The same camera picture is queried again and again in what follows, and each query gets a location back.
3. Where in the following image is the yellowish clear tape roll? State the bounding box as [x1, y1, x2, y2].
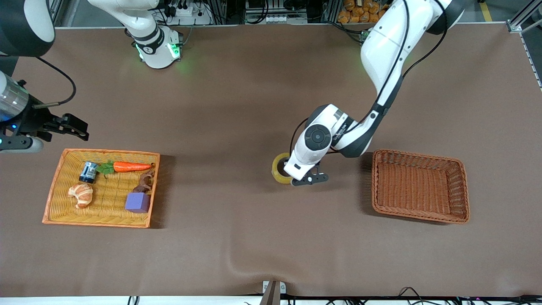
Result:
[271, 152, 295, 185]

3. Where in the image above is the small blue can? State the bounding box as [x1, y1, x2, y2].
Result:
[79, 161, 98, 184]

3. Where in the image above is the toy croissant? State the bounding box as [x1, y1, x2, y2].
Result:
[68, 183, 94, 209]

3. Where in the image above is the orange toy carrot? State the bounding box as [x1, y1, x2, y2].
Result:
[96, 161, 153, 175]

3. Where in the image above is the orange wicker tray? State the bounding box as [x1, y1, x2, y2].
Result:
[41, 148, 161, 229]

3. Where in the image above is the brown table cover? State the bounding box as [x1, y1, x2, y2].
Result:
[0, 23, 542, 298]

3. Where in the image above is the brown toy figurine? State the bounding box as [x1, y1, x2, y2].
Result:
[132, 171, 155, 194]

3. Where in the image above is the brown wicker basket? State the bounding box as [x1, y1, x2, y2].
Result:
[371, 149, 470, 225]

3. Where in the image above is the purple block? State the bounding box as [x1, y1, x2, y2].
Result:
[125, 192, 151, 214]

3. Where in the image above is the metal table clamp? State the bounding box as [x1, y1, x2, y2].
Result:
[262, 280, 287, 305]

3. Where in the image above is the pile of orange toy breads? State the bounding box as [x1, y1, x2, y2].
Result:
[337, 0, 392, 24]

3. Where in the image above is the white power strip with plugs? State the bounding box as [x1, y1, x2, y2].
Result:
[167, 2, 213, 26]

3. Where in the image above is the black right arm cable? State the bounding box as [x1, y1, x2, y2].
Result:
[32, 56, 77, 109]

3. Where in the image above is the aluminium frame profile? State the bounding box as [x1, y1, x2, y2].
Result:
[47, 0, 81, 29]
[506, 0, 542, 33]

